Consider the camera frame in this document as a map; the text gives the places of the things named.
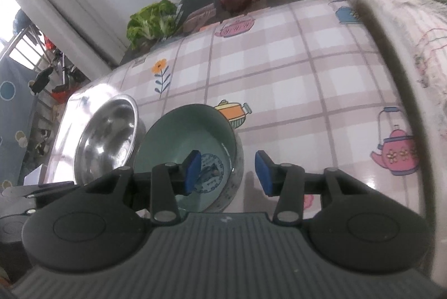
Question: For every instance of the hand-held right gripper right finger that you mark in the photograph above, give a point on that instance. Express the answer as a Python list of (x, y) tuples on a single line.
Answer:
[(264, 175)]

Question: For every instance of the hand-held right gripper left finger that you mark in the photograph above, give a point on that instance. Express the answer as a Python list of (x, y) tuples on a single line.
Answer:
[(191, 173)]

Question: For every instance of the green ceramic bowl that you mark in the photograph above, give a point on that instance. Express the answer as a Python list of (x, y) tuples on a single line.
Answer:
[(181, 131)]

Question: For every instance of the medium steel bowl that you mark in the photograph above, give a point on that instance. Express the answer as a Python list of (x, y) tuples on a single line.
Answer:
[(104, 134)]

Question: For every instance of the blue dotted cloth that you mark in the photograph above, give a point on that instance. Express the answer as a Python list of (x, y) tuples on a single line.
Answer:
[(14, 117)]

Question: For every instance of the plaid printed tablecloth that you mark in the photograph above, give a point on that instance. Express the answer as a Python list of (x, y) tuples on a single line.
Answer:
[(279, 75)]

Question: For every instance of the orange-red bag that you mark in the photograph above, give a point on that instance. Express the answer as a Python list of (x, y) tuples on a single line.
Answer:
[(60, 95)]

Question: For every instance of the stroller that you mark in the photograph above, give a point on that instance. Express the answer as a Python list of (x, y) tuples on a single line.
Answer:
[(59, 75)]

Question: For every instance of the pink packet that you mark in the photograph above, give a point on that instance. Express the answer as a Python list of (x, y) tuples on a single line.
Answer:
[(199, 17)]

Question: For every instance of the green lettuce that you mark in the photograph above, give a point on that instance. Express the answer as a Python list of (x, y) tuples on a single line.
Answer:
[(150, 23)]

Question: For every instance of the metal railing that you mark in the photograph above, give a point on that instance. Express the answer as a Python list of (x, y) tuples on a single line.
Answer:
[(24, 44)]

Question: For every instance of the red hanging cloth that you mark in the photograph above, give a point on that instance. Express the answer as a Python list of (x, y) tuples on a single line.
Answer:
[(49, 43)]

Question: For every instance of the dark side table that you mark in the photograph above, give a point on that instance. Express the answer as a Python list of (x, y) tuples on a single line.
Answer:
[(195, 2)]

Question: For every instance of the blue hanging cloth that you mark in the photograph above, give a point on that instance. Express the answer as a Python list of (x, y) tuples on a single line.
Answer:
[(21, 21)]

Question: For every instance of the rolled white blanket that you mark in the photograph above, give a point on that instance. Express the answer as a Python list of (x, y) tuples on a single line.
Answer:
[(401, 23)]

